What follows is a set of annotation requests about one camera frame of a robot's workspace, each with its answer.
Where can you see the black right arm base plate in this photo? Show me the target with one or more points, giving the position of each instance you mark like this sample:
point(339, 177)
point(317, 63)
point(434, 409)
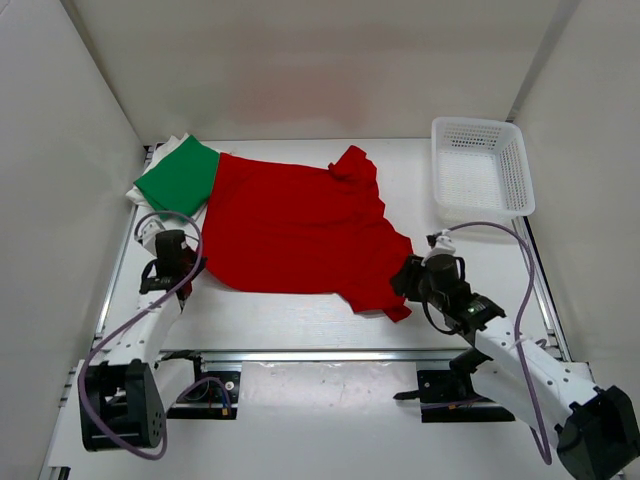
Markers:
point(446, 395)

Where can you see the red t shirt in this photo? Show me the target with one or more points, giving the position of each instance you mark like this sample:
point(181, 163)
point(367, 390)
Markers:
point(294, 229)

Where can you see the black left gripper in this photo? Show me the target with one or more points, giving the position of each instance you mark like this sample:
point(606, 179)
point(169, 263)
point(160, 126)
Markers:
point(198, 261)

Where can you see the aluminium table edge rail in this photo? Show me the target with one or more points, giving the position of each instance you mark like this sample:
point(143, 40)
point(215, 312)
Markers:
point(318, 355)

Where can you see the white t shirt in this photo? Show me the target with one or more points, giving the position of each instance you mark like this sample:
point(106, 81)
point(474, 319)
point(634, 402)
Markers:
point(169, 168)

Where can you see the white plastic basket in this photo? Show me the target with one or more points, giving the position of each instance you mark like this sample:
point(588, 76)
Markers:
point(480, 171)

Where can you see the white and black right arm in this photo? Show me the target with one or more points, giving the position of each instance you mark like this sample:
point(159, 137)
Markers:
point(594, 431)

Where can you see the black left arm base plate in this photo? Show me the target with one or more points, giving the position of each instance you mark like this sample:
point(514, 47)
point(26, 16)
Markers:
point(216, 398)

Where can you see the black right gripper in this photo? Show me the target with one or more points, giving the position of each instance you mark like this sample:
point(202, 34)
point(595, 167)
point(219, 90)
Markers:
point(405, 281)

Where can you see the green t shirt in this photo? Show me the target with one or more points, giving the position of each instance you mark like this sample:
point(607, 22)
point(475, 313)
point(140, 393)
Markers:
point(199, 184)

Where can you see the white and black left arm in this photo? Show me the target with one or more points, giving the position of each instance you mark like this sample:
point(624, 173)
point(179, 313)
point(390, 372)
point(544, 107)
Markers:
point(126, 385)

